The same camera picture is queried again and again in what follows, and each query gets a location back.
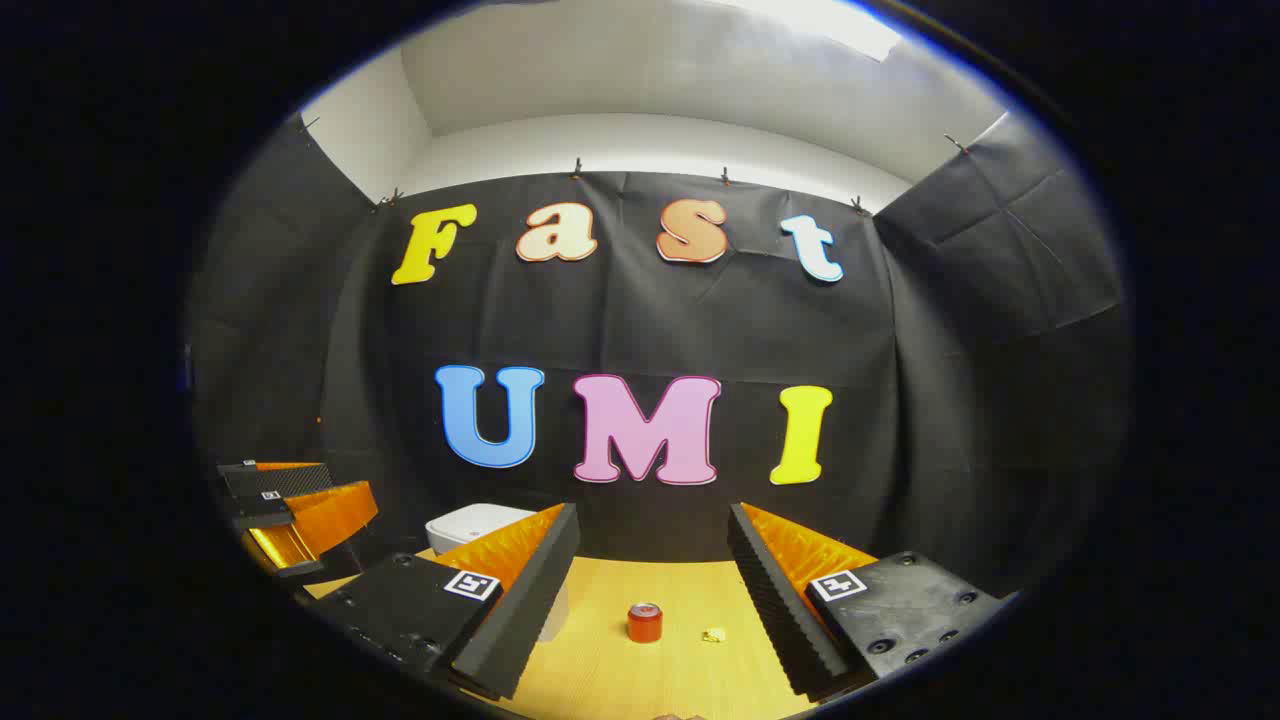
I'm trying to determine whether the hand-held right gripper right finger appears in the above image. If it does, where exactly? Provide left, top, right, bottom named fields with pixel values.
left=727, top=502, right=1006, bottom=704

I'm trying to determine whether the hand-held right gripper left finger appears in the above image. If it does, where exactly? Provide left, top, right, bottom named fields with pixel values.
left=305, top=502, right=582, bottom=702

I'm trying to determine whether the white desktop garbage bin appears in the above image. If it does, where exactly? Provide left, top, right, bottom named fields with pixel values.
left=425, top=503, right=571, bottom=643

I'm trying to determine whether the wooden desktop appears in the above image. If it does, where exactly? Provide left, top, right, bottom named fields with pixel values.
left=300, top=548, right=831, bottom=720

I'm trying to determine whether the black backdrop cloth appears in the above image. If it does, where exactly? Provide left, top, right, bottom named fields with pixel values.
left=185, top=110, right=1136, bottom=601

